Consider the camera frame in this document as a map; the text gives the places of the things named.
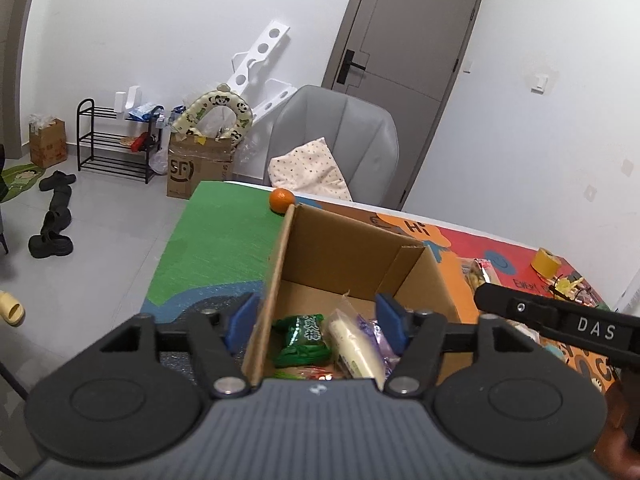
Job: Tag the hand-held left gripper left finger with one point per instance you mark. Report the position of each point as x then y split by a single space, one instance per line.
240 322

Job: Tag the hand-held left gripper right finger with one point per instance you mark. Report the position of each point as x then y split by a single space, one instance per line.
390 327

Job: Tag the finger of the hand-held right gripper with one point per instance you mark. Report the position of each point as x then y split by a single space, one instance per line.
515 307

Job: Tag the purple snack packet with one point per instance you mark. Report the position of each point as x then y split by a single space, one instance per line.
372 332

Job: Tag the long white snack packet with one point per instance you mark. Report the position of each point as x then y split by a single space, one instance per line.
350 347

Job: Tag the clear wafer packet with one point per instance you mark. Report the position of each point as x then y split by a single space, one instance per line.
477 274

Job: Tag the dark green plum packet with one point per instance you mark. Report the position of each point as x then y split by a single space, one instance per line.
302 337

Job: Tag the red bar packet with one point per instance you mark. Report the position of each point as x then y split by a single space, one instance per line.
320 373

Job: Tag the cardboard box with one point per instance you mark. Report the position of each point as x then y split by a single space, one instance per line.
340 255

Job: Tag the person's right hand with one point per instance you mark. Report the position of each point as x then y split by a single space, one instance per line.
625 450

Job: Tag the yellow tape roll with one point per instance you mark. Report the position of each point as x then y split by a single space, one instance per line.
546 262

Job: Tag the orange fruit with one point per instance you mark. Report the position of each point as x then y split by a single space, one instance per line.
281 200

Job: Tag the large brown carton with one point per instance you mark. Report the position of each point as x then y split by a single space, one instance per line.
185 170

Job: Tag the dotted cream pillow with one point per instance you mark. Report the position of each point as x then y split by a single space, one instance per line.
310 165

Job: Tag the clear plastic bag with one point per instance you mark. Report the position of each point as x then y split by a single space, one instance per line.
159 161

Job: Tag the black clog shoe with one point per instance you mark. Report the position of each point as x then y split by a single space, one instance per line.
50 246
55 221

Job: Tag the grey chair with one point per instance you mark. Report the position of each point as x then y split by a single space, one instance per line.
350 125

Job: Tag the panda print neck pillow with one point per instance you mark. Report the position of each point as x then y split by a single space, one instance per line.
200 110

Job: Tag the black slipper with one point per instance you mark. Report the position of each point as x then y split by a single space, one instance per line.
61 199
57 180

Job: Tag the yellow slipper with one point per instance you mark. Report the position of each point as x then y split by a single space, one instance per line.
11 310

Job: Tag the blue plastic bag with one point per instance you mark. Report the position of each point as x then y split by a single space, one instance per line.
145 111

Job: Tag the white holder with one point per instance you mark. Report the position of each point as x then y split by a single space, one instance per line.
127 100

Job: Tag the black shoe rack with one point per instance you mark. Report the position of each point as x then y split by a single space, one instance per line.
80 130

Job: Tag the green floor mat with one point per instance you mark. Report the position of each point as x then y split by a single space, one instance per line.
22 180

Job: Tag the small brown carton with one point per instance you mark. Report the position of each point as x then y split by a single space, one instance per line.
47 145

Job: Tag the white perforated board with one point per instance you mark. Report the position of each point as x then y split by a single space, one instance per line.
270 40

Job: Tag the grey door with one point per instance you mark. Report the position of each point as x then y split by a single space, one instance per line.
400 35

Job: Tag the white wall plate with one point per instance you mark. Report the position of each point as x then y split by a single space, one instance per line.
591 193

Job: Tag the white wall switch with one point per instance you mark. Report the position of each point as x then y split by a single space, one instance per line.
540 83

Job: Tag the small white door switch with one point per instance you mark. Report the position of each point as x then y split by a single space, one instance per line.
467 66

